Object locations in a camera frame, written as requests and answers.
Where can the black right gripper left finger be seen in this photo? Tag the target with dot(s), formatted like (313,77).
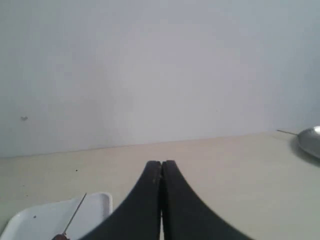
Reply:
(138,217)

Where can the round metal plate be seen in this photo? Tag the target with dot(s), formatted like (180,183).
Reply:
(309,141)

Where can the thin metal skewer on plate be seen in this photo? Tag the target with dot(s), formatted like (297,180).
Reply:
(287,132)

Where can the white plastic tray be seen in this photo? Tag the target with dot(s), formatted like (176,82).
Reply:
(43,222)

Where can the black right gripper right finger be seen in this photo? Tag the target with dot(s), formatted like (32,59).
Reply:
(185,216)

